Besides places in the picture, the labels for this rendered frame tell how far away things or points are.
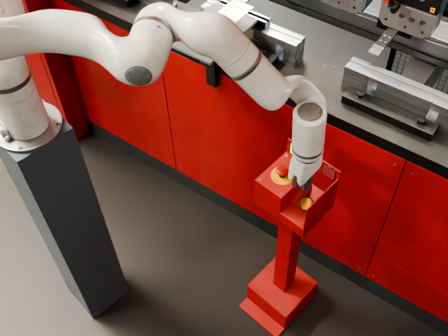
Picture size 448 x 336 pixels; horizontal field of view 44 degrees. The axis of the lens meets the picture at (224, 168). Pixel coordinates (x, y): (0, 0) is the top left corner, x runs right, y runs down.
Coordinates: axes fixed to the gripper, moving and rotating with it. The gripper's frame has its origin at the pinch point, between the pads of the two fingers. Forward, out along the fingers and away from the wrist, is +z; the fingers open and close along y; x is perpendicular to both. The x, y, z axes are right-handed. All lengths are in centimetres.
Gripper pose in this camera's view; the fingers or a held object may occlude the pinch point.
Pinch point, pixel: (305, 183)
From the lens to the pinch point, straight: 163.8
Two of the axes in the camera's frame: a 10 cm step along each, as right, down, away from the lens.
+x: 7.3, 5.2, -4.4
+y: -6.8, 6.3, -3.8
